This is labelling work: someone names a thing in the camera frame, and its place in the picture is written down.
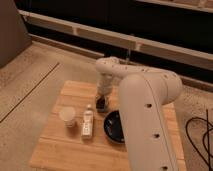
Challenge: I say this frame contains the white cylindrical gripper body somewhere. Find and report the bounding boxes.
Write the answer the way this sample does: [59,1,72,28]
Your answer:
[97,76,113,95]

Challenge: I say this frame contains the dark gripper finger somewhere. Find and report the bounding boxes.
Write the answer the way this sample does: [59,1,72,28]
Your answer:
[96,96,109,112]

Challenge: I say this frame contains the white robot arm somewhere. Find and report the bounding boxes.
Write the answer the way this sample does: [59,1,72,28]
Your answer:
[96,57,182,171]

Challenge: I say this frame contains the white remote control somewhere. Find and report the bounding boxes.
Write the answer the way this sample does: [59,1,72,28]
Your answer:
[81,104,94,139]

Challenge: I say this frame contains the black round bowl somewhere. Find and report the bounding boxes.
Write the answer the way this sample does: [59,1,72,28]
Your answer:
[103,110,125,144]

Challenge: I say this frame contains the white paper cup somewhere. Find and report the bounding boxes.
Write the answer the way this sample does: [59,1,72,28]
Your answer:
[59,107,76,127]

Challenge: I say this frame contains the wooden board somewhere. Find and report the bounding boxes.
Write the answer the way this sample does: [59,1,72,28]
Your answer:
[30,81,187,171]

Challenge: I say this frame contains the grey cabinet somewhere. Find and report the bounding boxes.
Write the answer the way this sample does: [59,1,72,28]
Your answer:
[0,0,32,68]

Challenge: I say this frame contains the black cables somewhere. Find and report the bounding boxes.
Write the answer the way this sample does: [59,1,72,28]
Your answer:
[185,109,213,168]

